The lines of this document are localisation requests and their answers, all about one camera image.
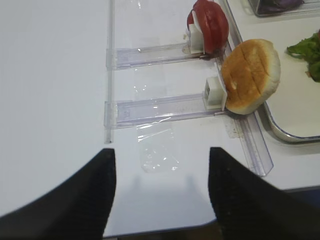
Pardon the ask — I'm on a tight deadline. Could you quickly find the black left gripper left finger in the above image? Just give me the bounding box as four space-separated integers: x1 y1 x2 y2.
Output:
0 148 117 240

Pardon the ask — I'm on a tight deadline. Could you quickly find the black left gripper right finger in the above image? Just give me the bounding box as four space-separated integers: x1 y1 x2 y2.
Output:
208 147 320 240

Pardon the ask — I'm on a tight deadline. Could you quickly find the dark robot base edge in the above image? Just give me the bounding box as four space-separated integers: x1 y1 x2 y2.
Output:
102 184 320 240

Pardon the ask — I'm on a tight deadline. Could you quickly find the large green lettuce leaf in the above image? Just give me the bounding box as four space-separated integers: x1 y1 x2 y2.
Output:
286 31 320 83

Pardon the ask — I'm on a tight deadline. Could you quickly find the metal baking tray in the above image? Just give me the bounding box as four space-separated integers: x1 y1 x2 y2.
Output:
220 0 320 143

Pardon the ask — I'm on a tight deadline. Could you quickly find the clear lower left track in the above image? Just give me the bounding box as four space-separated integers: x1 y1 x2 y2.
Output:
104 93 227 130

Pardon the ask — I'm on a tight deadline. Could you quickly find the clear track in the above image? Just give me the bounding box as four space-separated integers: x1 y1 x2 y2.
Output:
104 93 227 130
106 42 208 70

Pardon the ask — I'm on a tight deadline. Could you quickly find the white pusher block lower left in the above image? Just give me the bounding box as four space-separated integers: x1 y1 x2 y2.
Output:
203 74 228 111

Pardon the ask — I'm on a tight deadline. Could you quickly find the white pusher block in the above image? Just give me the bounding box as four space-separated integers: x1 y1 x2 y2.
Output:
186 10 205 55
203 74 228 111

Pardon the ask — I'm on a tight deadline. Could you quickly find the clear upper left track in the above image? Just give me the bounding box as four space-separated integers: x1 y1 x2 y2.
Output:
106 42 208 70

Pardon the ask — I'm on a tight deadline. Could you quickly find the white pusher block upper left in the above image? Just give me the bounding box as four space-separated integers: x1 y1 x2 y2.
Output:
186 10 205 55

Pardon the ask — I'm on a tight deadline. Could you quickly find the clear plastic container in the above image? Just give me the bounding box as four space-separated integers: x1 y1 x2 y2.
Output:
248 0 320 17

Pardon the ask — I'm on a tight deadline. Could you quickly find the purple cabbage wedge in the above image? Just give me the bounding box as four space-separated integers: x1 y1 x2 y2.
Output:
257 0 304 14

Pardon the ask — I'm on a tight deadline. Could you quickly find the clear long rail left of tray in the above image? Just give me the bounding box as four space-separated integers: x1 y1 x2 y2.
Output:
214 14 275 178

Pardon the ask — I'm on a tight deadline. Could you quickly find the bun half on left rail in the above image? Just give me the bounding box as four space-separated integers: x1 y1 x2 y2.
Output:
221 39 281 115

